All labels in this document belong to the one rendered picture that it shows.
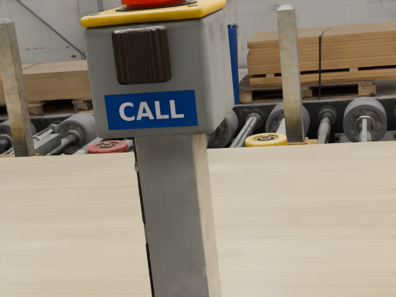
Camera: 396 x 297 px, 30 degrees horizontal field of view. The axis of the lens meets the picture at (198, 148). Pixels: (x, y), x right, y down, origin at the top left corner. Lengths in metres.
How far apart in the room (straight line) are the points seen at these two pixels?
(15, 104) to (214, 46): 1.31
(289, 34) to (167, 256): 1.09
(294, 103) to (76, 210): 0.59
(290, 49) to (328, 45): 4.80
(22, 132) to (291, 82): 0.62
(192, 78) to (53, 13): 7.87
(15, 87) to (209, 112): 1.31
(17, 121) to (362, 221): 0.95
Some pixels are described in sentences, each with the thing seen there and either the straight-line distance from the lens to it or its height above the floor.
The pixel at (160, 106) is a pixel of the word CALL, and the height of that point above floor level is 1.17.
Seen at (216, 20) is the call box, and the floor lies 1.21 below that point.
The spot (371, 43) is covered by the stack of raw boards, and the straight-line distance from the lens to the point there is 6.31.
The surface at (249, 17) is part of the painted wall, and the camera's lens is 7.68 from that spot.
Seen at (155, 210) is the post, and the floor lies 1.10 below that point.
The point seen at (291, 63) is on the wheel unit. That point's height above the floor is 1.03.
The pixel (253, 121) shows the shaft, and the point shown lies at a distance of 2.00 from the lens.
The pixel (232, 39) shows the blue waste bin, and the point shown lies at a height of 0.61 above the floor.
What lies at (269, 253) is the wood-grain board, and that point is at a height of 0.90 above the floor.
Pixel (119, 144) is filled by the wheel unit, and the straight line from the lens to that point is 1.48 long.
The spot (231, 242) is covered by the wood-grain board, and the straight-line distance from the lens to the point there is 0.93.
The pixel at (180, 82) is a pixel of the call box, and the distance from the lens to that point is 0.40.
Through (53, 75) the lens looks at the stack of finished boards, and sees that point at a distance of 6.93.
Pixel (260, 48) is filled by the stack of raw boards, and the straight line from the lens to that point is 6.35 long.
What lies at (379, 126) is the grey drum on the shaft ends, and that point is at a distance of 1.92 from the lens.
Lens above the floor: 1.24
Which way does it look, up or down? 14 degrees down
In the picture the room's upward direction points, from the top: 6 degrees counter-clockwise
